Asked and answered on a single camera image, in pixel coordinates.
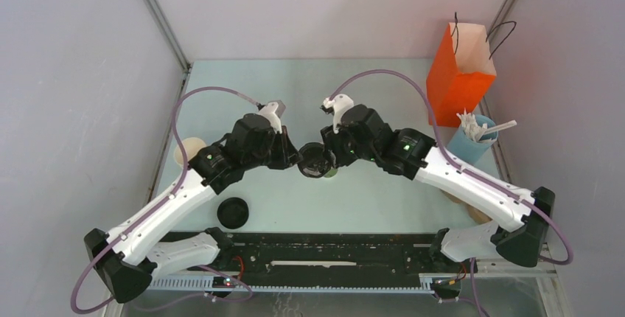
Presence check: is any blue cup of stirrers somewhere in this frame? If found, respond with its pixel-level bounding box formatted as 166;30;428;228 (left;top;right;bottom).
446;111;517;164

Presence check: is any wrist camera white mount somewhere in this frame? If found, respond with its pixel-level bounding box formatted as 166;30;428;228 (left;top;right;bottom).
321;94;355;133
258;100;286;133

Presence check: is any green paper coffee cup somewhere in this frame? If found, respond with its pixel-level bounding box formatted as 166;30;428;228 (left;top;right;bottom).
324;168;338;178

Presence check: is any stack of paper cups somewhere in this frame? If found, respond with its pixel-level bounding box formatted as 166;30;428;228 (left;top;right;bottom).
173;137;206;167

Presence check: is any purple cable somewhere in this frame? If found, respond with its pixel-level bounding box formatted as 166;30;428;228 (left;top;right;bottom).
329;69;575;266
70;86;262;315

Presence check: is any black coffee cup lid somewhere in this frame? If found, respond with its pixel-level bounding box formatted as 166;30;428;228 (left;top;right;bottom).
297;142;334;178

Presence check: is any stack of black lids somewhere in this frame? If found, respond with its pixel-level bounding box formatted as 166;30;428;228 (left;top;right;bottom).
217;197;249;229

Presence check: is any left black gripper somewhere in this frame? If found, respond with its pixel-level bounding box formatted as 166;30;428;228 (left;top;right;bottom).
244;125;303;170

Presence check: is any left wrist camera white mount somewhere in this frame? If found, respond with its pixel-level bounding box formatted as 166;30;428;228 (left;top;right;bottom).
258;100;286;133

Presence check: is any orange paper bag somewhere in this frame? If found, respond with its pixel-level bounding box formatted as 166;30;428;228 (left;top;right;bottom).
426;21;497;128

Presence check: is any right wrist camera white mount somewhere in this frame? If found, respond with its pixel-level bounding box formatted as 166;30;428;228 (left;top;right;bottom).
321;94;355;133

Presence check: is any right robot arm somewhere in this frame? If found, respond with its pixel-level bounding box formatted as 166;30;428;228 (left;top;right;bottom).
321;102;555;271

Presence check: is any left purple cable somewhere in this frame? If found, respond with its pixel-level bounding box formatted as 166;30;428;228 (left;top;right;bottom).
70;86;262;315

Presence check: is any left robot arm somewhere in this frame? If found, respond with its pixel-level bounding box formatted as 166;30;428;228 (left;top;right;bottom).
83;112;301;303

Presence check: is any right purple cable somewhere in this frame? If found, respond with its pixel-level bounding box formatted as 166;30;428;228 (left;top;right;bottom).
329;69;575;266

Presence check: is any brown pulp cup carrier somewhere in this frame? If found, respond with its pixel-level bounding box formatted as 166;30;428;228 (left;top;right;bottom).
442;191;492;225

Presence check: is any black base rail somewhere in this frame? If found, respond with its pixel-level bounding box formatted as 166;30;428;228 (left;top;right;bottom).
156;230;533;290

